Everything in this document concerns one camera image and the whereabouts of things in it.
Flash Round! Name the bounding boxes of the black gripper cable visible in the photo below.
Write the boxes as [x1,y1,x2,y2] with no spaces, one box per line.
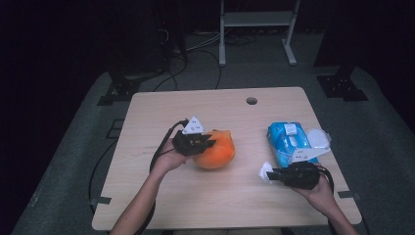
[312,164,339,198]
[133,118,191,235]

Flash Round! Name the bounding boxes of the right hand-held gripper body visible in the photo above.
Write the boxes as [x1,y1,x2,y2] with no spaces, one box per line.
[279,147,332,191]

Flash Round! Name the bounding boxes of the black floor cable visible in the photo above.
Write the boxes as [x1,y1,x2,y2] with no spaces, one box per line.
[192,48,223,91]
[87,139,119,213]

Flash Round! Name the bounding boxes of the white floor cables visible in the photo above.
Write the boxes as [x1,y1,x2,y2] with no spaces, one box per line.
[172,30,223,55]

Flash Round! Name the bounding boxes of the black stand base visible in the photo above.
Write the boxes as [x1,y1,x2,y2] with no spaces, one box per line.
[315,63,370,103]
[97,62,165,107]

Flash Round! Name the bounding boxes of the orange plush toy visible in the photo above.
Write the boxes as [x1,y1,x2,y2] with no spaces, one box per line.
[195,128,237,170]

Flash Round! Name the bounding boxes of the blue wet wipes pack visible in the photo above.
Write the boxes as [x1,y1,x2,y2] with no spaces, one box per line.
[267,121,333,168]

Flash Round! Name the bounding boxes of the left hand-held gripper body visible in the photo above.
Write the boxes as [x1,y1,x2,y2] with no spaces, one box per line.
[171,116,207,158]

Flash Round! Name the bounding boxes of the white wet wipe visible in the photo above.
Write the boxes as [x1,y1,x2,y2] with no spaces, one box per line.
[258,161,275,183]

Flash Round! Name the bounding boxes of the person's left hand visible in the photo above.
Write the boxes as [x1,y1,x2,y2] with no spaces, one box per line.
[152,138,199,174]

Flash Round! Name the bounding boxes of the white metal stand frame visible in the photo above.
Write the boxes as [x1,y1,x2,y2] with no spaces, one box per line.
[218,0,301,67]

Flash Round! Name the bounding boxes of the black tape strip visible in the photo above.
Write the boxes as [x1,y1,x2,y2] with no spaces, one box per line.
[89,195,113,207]
[337,190,362,201]

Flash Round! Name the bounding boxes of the person's right hand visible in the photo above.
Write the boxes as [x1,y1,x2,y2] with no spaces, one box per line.
[291,175,335,213]

